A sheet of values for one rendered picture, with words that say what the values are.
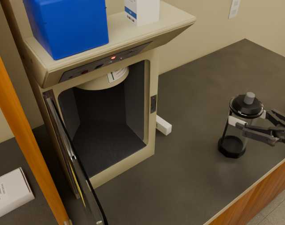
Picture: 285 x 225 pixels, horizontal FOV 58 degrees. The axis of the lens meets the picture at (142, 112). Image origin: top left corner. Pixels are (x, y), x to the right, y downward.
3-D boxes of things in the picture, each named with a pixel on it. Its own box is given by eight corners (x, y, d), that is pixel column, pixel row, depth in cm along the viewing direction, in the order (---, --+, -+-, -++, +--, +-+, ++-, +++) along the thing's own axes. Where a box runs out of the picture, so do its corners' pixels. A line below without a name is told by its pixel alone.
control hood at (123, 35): (36, 84, 53) (20, 39, 46) (160, 39, 67) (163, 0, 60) (58, 115, 46) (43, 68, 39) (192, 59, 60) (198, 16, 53)
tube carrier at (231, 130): (211, 143, 101) (222, 102, 86) (229, 131, 105) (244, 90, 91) (233, 162, 94) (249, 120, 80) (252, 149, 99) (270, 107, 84)
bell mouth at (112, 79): (55, 66, 75) (51, 49, 71) (109, 48, 82) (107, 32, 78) (83, 99, 64) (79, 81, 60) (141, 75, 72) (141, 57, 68)
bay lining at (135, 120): (52, 134, 96) (22, 48, 72) (113, 107, 107) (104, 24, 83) (81, 181, 81) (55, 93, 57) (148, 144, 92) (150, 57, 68)
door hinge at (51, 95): (74, 190, 81) (40, 93, 55) (81, 186, 82) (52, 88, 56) (76, 194, 80) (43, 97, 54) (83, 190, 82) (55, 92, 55)
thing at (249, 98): (225, 107, 87) (229, 92, 83) (242, 97, 91) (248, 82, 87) (247, 123, 82) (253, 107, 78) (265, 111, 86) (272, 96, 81)
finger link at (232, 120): (247, 130, 84) (245, 131, 83) (229, 122, 89) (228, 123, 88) (247, 122, 82) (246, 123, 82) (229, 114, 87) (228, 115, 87)
